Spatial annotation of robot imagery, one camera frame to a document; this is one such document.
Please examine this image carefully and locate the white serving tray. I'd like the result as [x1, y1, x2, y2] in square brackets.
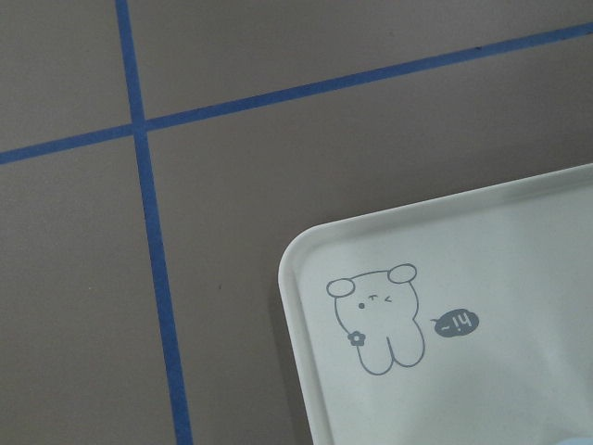
[278, 165, 592, 444]

